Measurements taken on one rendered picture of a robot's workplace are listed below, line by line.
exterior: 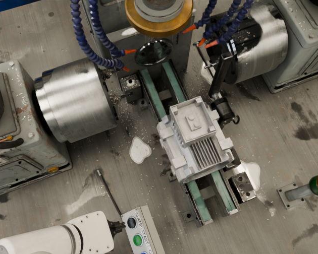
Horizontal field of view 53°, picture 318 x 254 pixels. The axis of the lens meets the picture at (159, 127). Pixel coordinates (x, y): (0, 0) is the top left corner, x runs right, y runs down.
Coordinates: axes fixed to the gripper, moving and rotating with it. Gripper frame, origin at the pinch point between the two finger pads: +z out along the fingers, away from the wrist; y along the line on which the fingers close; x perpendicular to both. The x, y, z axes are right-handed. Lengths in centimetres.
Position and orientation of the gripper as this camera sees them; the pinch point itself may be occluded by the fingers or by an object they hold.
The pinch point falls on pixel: (116, 227)
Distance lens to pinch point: 90.0
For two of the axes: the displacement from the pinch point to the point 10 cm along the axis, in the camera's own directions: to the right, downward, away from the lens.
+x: -7.3, 4.8, 4.8
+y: -3.6, -8.8, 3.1
